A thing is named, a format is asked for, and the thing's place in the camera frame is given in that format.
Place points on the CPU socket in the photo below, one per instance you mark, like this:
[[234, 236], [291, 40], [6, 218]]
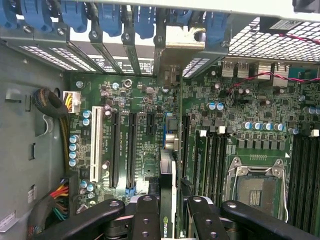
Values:
[[255, 192]]

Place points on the long black expansion slot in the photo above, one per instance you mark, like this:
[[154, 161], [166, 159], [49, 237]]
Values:
[[186, 145], [115, 150], [132, 150]]

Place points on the blue expansion slot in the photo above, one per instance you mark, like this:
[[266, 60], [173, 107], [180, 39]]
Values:
[[165, 132]]

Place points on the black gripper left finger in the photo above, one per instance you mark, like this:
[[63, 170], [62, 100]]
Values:
[[145, 220]]

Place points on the black RAM slot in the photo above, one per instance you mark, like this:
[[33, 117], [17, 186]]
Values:
[[304, 175], [295, 175], [224, 160], [218, 170], [212, 170], [318, 180], [312, 180]]

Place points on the green motherboard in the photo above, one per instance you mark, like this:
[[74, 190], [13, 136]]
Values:
[[140, 100]]

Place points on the black label sticker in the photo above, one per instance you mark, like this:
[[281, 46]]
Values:
[[120, 65]]

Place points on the open grey PC case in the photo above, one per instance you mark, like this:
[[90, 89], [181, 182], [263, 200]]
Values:
[[15, 125]]

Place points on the short black expansion slot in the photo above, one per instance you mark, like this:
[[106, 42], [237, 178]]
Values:
[[151, 125]]

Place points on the white power connector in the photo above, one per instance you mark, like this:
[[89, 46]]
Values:
[[72, 100]]

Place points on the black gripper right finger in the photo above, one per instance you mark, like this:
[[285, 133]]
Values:
[[205, 222]]

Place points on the white expansion slot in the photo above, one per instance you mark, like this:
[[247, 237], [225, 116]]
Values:
[[96, 145]]

